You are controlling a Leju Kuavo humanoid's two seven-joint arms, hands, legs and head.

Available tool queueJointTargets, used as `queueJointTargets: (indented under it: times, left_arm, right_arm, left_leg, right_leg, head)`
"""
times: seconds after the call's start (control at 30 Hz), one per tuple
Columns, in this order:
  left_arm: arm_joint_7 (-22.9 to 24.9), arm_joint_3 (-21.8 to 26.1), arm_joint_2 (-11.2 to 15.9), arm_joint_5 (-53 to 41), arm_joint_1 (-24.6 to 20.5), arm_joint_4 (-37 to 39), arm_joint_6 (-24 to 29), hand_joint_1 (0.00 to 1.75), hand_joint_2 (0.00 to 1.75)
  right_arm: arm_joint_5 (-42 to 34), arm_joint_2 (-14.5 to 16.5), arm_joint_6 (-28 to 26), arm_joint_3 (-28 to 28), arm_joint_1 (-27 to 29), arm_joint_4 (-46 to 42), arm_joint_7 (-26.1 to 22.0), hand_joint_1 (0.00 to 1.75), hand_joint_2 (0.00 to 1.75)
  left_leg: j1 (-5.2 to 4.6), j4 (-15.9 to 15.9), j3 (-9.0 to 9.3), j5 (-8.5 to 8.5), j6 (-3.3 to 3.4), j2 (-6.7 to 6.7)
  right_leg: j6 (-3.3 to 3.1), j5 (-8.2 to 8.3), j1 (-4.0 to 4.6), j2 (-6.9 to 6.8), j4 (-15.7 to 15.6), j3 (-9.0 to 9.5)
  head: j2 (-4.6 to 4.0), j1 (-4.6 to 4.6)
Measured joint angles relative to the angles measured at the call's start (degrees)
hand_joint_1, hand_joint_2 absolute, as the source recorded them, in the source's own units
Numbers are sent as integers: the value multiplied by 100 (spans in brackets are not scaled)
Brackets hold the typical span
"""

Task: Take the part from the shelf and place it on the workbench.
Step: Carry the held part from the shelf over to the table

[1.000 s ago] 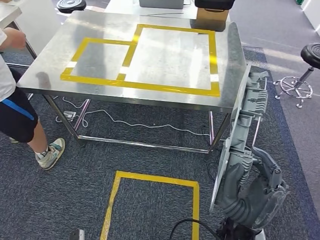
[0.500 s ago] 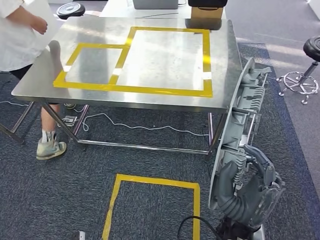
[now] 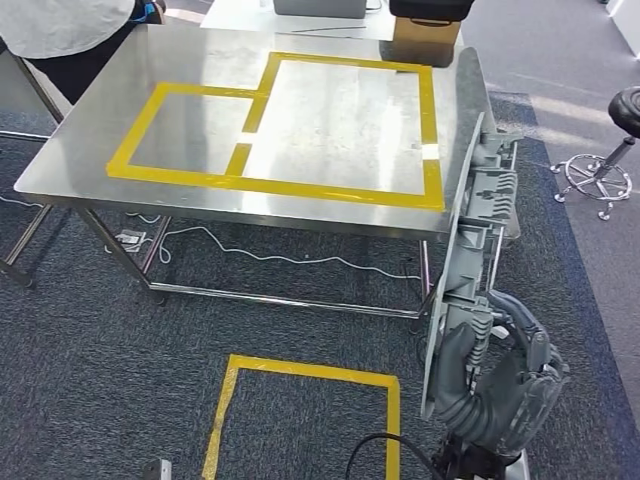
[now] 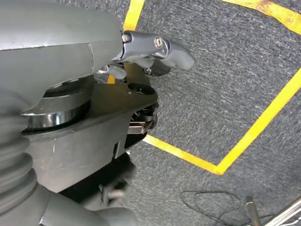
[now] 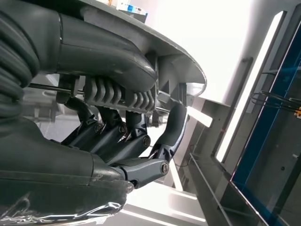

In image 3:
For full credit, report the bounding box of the white charger cable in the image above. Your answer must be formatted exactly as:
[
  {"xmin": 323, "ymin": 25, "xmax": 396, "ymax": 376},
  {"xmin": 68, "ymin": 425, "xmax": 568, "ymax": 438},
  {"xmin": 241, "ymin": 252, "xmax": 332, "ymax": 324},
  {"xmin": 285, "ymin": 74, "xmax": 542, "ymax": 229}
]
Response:
[{"xmin": 0, "ymin": 193, "xmax": 425, "ymax": 283}]

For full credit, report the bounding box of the silver wheel hub cap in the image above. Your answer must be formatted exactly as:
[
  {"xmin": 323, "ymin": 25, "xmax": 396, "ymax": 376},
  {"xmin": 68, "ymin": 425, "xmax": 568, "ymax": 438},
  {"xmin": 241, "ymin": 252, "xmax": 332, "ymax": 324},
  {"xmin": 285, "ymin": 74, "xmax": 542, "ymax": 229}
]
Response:
[{"xmin": 420, "ymin": 112, "xmax": 525, "ymax": 423}]

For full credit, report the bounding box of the white display plinth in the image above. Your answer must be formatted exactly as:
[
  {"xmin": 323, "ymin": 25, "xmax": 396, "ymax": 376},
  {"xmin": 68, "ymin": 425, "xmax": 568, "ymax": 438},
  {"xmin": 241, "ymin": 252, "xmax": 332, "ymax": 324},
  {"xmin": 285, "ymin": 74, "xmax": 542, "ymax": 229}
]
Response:
[{"xmin": 605, "ymin": 0, "xmax": 640, "ymax": 56}]

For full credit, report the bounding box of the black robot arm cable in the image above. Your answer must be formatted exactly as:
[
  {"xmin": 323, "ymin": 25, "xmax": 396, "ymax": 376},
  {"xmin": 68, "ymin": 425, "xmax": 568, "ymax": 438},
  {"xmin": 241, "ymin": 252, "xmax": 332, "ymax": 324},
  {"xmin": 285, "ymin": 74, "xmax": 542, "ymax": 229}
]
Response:
[{"xmin": 345, "ymin": 433, "xmax": 446, "ymax": 480}]

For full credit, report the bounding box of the stainless steel workbench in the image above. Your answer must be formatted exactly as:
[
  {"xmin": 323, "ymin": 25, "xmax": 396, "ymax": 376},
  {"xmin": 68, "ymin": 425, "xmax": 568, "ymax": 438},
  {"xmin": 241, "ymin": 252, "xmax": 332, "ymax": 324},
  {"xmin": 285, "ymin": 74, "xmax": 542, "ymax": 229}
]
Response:
[{"xmin": 0, "ymin": 23, "xmax": 525, "ymax": 333}]

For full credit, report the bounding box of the grey laptop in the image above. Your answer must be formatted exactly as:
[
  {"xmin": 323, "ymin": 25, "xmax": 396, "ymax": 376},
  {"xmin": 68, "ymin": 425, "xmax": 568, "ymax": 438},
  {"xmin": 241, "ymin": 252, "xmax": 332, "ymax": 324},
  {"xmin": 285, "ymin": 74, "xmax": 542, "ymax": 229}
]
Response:
[{"xmin": 272, "ymin": 0, "xmax": 368, "ymax": 20}]

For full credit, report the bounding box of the person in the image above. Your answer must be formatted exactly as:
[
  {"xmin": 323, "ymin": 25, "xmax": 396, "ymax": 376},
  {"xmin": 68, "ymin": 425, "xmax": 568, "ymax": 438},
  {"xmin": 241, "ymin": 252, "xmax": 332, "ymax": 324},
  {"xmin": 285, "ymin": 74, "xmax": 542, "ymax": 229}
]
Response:
[{"xmin": 0, "ymin": 0, "xmax": 167, "ymax": 107}]

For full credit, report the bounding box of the brown cardboard box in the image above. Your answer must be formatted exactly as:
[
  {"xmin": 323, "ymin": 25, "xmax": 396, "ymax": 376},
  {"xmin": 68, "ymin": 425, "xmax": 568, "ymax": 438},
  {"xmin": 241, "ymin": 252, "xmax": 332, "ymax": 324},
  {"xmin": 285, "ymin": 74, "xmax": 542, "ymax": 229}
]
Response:
[{"xmin": 392, "ymin": 16, "xmax": 462, "ymax": 46}]

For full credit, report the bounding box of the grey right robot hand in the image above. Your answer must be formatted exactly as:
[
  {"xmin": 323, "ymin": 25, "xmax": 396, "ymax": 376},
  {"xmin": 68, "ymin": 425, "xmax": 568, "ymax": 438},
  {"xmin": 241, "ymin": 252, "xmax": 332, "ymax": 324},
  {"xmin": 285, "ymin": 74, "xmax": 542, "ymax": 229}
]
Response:
[{"xmin": 433, "ymin": 290, "xmax": 571, "ymax": 456}]

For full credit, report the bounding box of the black round stool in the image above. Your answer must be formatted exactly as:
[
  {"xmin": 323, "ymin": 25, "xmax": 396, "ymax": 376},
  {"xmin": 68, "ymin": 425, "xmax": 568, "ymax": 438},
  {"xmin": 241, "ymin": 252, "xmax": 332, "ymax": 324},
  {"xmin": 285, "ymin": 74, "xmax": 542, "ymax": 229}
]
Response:
[{"xmin": 549, "ymin": 86, "xmax": 640, "ymax": 222}]

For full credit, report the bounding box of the white power adapter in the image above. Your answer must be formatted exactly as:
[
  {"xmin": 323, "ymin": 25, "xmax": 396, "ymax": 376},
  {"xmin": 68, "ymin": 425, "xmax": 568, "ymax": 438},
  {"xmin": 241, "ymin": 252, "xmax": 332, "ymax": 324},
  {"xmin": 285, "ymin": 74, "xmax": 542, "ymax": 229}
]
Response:
[{"xmin": 113, "ymin": 228, "xmax": 147, "ymax": 255}]

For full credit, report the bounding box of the white table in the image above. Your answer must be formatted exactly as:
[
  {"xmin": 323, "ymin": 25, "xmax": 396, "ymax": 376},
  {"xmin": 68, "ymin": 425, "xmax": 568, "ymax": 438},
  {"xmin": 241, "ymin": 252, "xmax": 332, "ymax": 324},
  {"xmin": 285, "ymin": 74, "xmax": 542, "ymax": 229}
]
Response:
[{"xmin": 199, "ymin": 0, "xmax": 466, "ymax": 48}]

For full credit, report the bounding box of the black case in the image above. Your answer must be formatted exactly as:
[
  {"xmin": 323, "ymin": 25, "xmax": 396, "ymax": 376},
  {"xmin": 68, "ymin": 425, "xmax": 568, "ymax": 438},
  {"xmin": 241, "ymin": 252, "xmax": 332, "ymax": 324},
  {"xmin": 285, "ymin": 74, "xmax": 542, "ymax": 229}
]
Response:
[{"xmin": 389, "ymin": 0, "xmax": 476, "ymax": 23}]

